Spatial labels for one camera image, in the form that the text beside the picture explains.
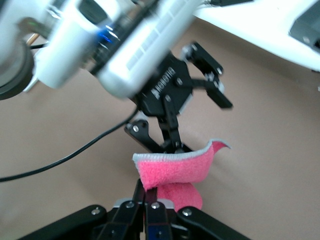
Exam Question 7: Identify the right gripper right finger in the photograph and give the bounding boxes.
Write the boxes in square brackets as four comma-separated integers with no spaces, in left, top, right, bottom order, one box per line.
[146,187,251,240]

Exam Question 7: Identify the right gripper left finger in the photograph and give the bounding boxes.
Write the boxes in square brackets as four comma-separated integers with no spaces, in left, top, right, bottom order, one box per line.
[18,178,147,240]

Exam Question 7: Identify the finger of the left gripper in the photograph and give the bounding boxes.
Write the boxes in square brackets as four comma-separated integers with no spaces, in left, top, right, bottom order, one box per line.
[124,94,194,154]
[181,41,234,110]

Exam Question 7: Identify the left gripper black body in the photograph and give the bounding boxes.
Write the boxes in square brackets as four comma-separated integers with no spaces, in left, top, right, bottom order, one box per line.
[138,53,195,118]

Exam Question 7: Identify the pink and grey towel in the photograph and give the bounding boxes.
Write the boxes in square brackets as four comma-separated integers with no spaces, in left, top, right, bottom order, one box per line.
[132,138,231,213]

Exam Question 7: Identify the left arm black gripper cable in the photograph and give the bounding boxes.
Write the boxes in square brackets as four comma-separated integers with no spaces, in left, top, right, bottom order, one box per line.
[0,109,140,183]

